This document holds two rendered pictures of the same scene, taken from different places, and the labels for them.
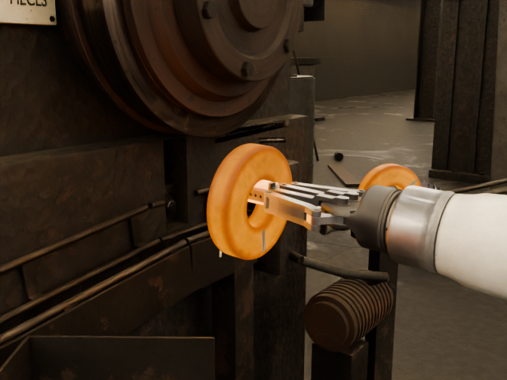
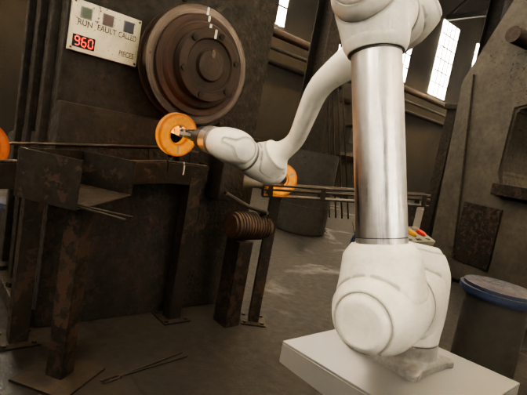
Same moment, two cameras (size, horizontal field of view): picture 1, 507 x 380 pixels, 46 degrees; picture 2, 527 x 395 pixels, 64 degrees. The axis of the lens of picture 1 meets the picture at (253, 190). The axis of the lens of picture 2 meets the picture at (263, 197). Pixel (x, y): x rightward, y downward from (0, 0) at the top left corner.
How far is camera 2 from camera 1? 93 cm
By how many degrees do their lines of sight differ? 13
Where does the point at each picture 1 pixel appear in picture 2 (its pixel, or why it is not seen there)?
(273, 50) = (217, 91)
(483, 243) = (213, 136)
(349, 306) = (241, 218)
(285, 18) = (227, 81)
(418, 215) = (205, 131)
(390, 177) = not seen: hidden behind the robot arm
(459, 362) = not seen: hidden behind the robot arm
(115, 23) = (149, 66)
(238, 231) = (165, 139)
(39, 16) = (129, 62)
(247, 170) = (172, 119)
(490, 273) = (213, 146)
